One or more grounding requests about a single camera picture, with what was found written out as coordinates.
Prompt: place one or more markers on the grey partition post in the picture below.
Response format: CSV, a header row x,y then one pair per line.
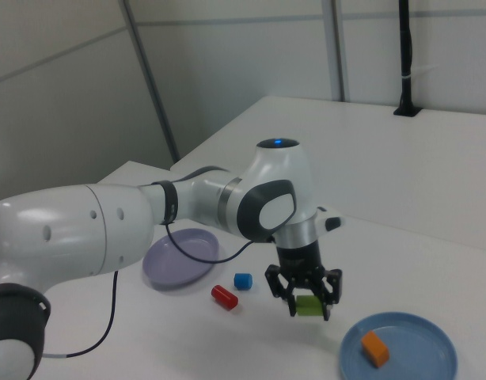
x,y
148,79
338,51

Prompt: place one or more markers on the green rectangular block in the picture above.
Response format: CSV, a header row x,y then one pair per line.
x,y
308,306

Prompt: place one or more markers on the purple plate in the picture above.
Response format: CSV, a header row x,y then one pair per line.
x,y
179,265

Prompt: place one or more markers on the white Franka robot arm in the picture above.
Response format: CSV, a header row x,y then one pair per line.
x,y
69,229

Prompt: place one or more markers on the red cylinder block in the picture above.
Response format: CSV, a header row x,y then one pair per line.
x,y
224,297

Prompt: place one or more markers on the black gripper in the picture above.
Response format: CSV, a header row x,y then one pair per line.
x,y
300,261

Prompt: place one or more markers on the blue cylinder block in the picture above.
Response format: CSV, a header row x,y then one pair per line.
x,y
243,282

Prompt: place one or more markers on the orange rectangular block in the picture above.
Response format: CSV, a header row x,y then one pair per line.
x,y
374,348

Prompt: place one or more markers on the blue plate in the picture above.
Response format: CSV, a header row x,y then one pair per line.
x,y
409,356

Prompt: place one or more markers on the black pole with base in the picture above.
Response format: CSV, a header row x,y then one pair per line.
x,y
405,39

